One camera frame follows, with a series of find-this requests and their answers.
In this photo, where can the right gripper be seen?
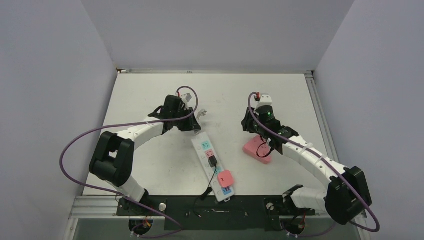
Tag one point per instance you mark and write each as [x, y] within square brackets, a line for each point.
[247, 123]

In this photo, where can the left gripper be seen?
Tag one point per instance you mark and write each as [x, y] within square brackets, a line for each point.
[191, 125]

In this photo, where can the white power strip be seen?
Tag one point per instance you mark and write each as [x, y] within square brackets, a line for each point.
[204, 149]

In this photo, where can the pink triangular socket adapter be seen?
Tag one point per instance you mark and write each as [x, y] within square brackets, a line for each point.
[258, 149]

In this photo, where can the black charger with cable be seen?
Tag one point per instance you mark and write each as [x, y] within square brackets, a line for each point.
[213, 163]

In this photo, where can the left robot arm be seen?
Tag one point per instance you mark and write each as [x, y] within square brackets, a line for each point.
[113, 157]

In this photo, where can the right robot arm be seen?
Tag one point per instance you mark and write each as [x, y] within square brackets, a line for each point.
[345, 194]

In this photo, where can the small pink plug adapter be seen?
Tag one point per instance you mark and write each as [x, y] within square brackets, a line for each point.
[225, 179]

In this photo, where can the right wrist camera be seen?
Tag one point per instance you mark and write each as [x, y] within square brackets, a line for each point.
[263, 99]

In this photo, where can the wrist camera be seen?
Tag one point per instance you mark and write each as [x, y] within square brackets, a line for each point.
[185, 98]
[263, 99]

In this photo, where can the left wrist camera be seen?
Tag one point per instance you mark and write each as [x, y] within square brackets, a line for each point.
[185, 98]

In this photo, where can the aluminium frame rail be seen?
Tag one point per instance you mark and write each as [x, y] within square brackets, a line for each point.
[322, 120]

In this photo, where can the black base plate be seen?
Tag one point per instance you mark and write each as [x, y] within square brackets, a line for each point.
[241, 212]

